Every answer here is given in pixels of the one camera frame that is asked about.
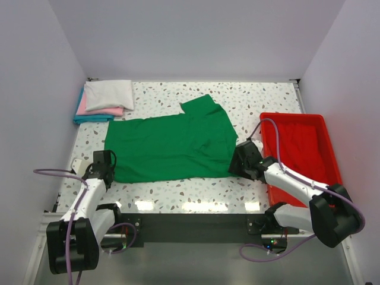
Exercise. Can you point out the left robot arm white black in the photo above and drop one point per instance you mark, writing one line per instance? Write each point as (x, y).
(73, 242)

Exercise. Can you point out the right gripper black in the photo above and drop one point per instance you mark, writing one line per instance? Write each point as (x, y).
(239, 163)

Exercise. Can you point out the folded pink t shirt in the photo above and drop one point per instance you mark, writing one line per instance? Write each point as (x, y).
(81, 110)

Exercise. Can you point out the red t shirt in bin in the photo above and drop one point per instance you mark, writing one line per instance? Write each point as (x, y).
(299, 150)

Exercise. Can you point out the red plastic bin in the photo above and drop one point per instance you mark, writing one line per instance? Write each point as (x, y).
(270, 139)

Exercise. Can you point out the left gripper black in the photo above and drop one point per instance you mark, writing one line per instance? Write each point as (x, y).
(107, 176)

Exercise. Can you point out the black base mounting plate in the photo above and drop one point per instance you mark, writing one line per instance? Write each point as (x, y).
(193, 228)

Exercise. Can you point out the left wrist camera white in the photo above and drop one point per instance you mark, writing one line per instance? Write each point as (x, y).
(79, 166)

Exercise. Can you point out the green t shirt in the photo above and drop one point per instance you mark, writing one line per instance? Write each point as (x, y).
(197, 143)

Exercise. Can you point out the folded teal t shirt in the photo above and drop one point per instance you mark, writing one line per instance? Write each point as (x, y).
(80, 119)

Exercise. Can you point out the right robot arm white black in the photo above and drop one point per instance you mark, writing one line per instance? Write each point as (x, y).
(328, 211)

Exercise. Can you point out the folded white t shirt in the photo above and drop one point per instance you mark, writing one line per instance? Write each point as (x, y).
(109, 94)

